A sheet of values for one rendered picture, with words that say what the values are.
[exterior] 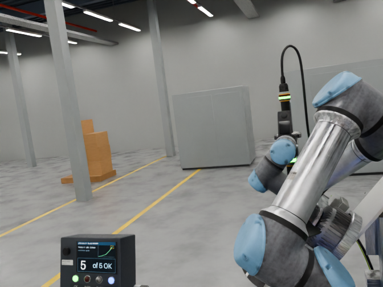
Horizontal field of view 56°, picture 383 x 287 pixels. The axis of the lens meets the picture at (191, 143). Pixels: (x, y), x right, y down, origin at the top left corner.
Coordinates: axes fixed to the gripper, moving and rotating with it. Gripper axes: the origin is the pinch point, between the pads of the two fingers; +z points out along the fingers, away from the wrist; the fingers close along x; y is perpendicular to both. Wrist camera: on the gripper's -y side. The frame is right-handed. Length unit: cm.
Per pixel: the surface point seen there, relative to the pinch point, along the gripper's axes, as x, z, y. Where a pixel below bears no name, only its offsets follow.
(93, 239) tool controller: -68, -42, 28
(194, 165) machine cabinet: -292, 704, 143
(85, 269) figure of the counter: -72, -45, 38
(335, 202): 16, 29, 38
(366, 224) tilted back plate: 25.6, -2.3, 37.4
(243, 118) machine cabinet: -152, 706, 35
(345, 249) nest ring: 17.1, -6.7, 45.7
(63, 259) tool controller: -81, -44, 35
